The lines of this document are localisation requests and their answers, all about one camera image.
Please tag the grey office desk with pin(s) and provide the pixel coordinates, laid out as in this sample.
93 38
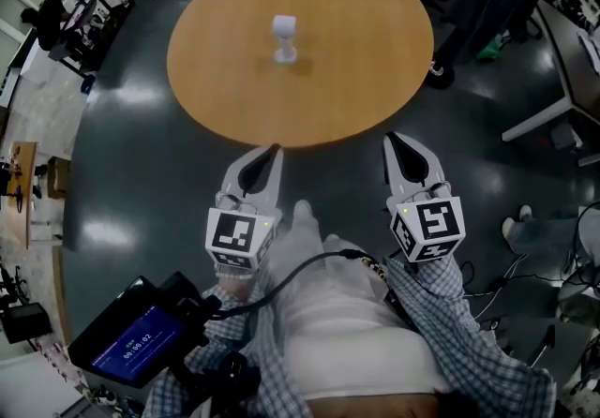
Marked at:
569 64

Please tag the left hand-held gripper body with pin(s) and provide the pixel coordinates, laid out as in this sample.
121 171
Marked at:
234 231

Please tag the black tablet mount rig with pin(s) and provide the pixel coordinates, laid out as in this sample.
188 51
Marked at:
225 374

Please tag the person's leg in light trousers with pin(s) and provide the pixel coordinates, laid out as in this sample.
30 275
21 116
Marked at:
304 228

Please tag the wooden side desk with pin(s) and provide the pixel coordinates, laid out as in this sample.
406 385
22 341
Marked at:
23 182

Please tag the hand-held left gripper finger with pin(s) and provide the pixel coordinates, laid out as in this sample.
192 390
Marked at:
274 186
233 171

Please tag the person's right forearm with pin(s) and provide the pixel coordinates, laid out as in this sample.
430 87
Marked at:
436 285

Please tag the brown cardboard box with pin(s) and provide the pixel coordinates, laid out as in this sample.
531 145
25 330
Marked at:
58 177

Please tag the person's torso in white shirt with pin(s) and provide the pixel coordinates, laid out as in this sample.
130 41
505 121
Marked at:
356 336

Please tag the black equipment box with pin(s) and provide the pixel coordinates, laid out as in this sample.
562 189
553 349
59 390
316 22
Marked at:
23 322

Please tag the grey office chair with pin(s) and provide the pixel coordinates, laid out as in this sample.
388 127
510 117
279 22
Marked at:
579 294

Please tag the green bag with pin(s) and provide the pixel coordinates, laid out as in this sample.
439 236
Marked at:
492 48

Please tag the black tablet with blue screen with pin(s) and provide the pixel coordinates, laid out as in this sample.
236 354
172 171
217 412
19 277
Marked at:
136 346

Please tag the cluttered work desk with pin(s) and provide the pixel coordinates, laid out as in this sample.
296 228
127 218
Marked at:
89 27

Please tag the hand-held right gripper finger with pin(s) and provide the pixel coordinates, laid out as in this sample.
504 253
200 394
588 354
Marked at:
387 168
435 168

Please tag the person's left forearm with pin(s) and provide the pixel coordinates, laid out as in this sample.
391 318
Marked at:
234 289

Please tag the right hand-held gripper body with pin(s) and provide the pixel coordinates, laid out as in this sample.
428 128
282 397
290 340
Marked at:
429 224

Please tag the small white fan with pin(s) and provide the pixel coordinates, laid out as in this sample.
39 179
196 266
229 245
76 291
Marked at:
284 27

